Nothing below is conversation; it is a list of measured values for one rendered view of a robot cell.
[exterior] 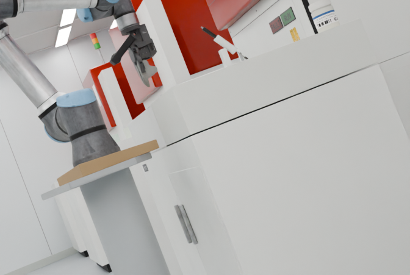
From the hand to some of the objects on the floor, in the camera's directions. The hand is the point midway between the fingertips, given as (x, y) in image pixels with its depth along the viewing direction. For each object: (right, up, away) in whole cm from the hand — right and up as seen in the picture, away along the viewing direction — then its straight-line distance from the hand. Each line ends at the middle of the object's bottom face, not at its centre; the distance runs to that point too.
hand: (145, 84), depth 264 cm
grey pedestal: (+10, -108, -38) cm, 114 cm away
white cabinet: (+62, -88, +3) cm, 108 cm away
